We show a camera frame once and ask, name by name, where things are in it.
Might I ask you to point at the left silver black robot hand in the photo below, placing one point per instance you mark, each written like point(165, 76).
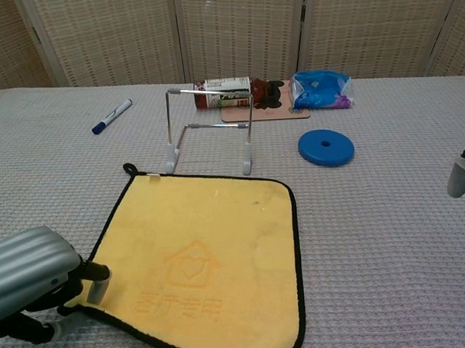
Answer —
point(25, 261)

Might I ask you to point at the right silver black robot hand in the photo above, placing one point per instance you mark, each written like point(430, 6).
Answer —
point(459, 177)

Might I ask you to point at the yellow cloth with black back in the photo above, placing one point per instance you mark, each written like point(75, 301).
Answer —
point(200, 228)

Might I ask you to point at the white woven tablecloth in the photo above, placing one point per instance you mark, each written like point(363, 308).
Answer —
point(372, 234)

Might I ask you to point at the blue plastic disc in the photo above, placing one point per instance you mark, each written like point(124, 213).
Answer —
point(312, 148)

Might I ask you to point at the blue tissue pack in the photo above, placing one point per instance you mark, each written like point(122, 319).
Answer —
point(317, 92)

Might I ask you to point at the blue white marker pen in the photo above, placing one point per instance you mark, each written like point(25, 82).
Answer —
point(112, 116)

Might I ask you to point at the red brown labelled bottle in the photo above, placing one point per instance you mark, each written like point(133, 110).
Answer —
point(214, 102)

